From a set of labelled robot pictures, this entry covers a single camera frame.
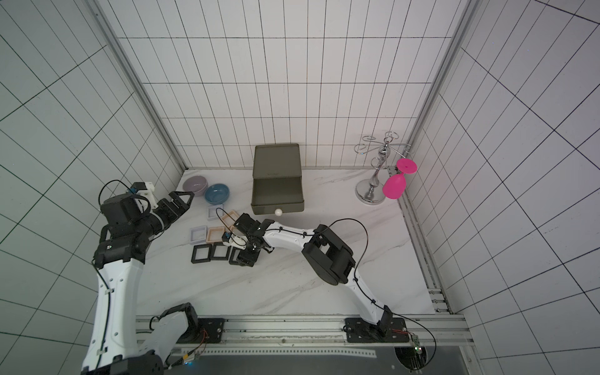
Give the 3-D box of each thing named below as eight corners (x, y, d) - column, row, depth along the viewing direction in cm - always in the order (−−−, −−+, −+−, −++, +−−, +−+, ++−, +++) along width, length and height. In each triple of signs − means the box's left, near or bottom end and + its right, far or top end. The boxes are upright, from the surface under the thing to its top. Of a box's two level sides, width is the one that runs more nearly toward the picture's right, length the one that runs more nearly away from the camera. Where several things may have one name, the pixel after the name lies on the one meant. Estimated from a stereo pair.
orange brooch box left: (207, 242, 96) (205, 239, 94) (210, 229, 100) (208, 226, 98) (221, 242, 96) (220, 239, 94) (224, 229, 100) (223, 226, 98)
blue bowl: (205, 205, 107) (201, 199, 104) (210, 189, 114) (207, 182, 110) (227, 205, 107) (224, 200, 104) (231, 189, 114) (229, 183, 110)
